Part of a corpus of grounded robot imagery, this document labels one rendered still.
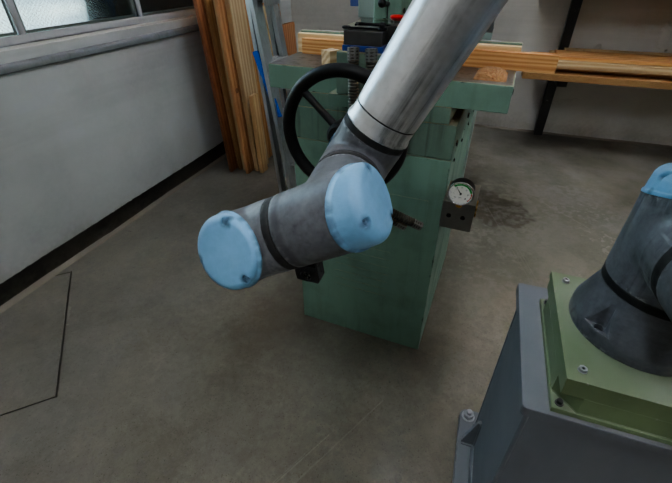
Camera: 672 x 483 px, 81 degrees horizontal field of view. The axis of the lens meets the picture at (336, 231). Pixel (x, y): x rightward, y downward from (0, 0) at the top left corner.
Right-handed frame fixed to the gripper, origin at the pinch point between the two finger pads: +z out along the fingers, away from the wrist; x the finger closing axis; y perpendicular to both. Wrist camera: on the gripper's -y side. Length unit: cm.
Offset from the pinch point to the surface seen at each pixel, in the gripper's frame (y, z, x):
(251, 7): 60, 82, 80
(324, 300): -44, 52, 20
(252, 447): -71, 8, 20
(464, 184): 7.9, 26.3, -20.3
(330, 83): 27.4, 25.1, 16.2
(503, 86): 29.9, 24.8, -24.1
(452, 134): 18.9, 28.8, -15.1
